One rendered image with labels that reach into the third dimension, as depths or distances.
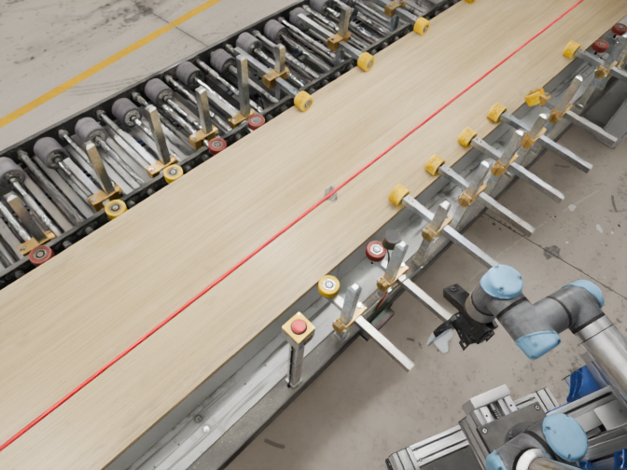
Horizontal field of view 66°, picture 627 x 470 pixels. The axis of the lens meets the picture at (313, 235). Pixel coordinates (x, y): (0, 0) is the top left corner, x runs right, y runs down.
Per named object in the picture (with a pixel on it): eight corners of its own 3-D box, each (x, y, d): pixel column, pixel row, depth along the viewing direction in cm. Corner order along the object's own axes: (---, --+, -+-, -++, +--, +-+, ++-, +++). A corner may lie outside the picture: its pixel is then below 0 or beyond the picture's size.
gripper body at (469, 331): (461, 352, 119) (478, 333, 109) (443, 321, 124) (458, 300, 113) (487, 341, 121) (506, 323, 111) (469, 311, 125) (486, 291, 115)
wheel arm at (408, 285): (457, 325, 186) (461, 321, 182) (452, 331, 184) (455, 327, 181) (371, 254, 201) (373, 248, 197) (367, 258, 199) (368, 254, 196)
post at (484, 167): (455, 230, 226) (494, 161, 186) (451, 235, 225) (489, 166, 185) (450, 226, 228) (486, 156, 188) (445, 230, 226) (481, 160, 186)
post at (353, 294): (345, 340, 198) (362, 286, 158) (340, 346, 197) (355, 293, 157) (339, 335, 199) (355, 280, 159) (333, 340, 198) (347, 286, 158)
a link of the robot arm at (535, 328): (582, 329, 96) (544, 284, 101) (541, 354, 93) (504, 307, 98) (564, 343, 103) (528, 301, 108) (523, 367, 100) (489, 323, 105)
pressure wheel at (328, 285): (336, 287, 194) (339, 273, 185) (337, 306, 190) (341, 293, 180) (315, 288, 193) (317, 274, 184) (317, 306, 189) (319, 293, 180)
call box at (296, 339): (313, 337, 146) (315, 327, 139) (297, 352, 143) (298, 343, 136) (298, 321, 148) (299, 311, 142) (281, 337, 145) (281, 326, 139)
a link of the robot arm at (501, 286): (507, 303, 97) (480, 269, 100) (487, 325, 106) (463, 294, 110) (536, 287, 99) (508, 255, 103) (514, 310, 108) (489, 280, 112)
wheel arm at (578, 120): (614, 143, 230) (618, 138, 228) (611, 146, 229) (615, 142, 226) (547, 103, 243) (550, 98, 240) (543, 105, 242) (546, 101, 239)
